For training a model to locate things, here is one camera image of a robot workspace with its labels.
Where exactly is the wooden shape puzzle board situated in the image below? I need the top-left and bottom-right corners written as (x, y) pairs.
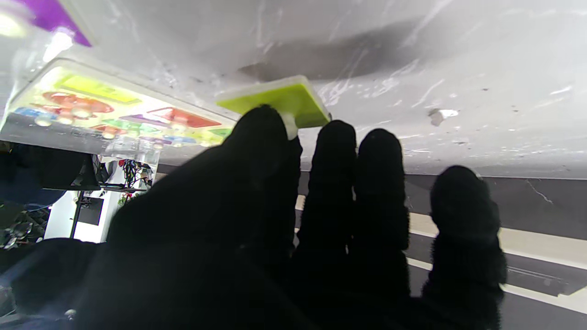
top-left (0, 57), bottom-right (239, 156)

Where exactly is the red square puzzle piece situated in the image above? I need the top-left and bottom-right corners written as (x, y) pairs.
top-left (146, 107), bottom-right (222, 129)

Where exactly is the orange rectangle puzzle piece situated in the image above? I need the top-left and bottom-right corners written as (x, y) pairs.
top-left (89, 124), bottom-right (130, 139)

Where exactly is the blue semicircle puzzle piece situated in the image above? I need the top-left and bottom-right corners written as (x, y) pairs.
top-left (13, 107), bottom-right (55, 127)

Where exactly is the long wooden shelf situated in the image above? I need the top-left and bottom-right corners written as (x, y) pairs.
top-left (296, 195), bottom-right (587, 316)

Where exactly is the yellow trapezoid puzzle piece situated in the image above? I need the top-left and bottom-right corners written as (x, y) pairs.
top-left (215, 75), bottom-right (332, 130)

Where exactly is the green pentagon puzzle piece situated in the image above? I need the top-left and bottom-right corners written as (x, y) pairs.
top-left (102, 118), bottom-right (160, 137)

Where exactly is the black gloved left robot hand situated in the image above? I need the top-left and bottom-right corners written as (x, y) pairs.
top-left (76, 105), bottom-right (507, 330)

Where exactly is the purple triangle puzzle piece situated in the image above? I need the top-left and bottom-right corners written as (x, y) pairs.
top-left (16, 0), bottom-right (93, 48)

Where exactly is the blue diamond puzzle piece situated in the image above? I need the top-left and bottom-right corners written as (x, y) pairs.
top-left (161, 134), bottom-right (199, 146)

